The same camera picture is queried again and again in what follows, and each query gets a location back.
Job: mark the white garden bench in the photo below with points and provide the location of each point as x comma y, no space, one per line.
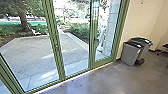
36,32

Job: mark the green garden bush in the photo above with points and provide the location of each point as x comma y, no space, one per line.
79,30

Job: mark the large garden tree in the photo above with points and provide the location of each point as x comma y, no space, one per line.
23,18

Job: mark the dark green-lidded trash bin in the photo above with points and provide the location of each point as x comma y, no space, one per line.
145,46

